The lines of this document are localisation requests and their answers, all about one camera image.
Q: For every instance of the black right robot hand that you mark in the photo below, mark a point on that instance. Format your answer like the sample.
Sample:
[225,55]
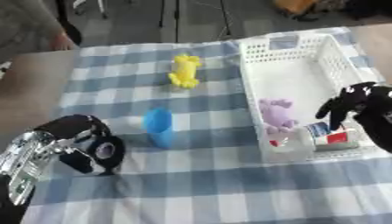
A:
[367,102]

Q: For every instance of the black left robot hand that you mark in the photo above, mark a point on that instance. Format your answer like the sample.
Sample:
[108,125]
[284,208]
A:
[71,128]

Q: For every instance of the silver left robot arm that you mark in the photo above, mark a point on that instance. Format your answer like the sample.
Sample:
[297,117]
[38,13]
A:
[25,163]

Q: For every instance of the white perforated plastic basket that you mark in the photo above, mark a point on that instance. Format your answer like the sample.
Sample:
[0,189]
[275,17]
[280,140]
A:
[301,87]

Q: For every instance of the blue plastic cup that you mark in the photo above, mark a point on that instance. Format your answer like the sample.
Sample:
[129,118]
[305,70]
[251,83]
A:
[158,127]

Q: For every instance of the purple soft toy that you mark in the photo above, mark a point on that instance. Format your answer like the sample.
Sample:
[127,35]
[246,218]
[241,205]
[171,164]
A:
[276,114]

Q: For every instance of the person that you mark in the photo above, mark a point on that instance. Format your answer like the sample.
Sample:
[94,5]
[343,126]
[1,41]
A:
[30,23]

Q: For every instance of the orange bag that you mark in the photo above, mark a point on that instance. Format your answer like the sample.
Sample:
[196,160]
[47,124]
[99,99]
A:
[296,6]

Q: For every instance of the white chair leg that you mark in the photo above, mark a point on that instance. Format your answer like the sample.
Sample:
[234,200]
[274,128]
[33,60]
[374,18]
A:
[92,7]

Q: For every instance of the yellow soft toy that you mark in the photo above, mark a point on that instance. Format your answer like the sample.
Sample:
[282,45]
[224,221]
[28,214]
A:
[184,71]

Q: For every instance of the black tripod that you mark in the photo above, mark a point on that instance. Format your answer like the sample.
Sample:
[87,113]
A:
[194,17]

